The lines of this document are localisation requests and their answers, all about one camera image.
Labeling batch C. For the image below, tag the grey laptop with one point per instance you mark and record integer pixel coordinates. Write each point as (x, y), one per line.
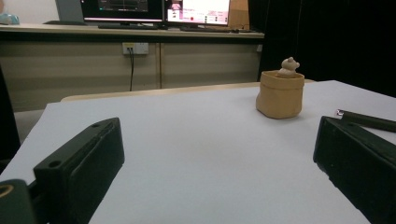
(68, 11)

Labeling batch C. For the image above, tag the white wall socket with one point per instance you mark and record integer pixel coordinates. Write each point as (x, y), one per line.
(140, 48)

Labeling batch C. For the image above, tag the dark-screen computer monitor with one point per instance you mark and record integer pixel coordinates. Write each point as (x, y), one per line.
(121, 9)

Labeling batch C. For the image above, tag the teal object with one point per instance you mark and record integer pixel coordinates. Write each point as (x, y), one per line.
(9, 19)

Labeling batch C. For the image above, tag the black curtain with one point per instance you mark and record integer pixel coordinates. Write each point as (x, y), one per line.
(342, 37)

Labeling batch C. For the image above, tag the dark pen with silver tip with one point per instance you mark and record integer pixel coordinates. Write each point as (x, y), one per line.
(367, 120)

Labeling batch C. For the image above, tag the long beige desk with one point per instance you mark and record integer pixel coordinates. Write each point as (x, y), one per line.
(77, 71)

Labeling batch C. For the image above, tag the brown cardboard box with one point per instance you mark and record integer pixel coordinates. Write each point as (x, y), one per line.
(239, 14)

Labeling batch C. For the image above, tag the black keyboard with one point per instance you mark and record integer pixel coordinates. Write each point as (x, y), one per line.
(205, 29)
(127, 27)

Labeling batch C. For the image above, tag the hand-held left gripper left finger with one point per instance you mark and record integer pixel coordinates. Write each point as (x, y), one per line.
(77, 174)

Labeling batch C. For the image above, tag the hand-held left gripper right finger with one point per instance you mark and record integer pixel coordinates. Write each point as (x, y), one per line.
(361, 165)

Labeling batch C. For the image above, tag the tan bag-shaped bear pen holder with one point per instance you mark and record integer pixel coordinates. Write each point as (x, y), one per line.
(279, 96)

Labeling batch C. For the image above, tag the bright-screen computer monitor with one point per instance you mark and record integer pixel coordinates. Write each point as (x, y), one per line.
(199, 12)

